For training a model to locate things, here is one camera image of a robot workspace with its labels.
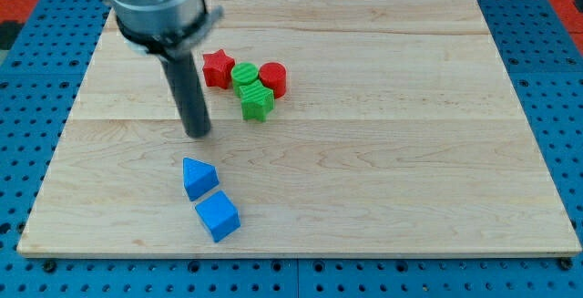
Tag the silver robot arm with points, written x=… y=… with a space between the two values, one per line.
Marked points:
x=169 y=28

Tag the green star block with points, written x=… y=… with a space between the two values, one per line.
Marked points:
x=257 y=101

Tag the wooden board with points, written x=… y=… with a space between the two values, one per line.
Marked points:
x=400 y=135

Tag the red cylinder block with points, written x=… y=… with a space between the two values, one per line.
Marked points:
x=273 y=75

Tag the green cylinder block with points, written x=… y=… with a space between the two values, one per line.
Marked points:
x=243 y=74

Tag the red star block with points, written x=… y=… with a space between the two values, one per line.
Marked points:
x=217 y=69

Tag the blue triangle block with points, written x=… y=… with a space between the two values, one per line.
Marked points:
x=198 y=178

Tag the blue cube block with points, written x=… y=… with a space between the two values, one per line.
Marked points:
x=219 y=215

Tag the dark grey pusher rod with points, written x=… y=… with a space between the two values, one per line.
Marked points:
x=183 y=79

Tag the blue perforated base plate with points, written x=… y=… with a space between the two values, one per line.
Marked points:
x=39 y=82

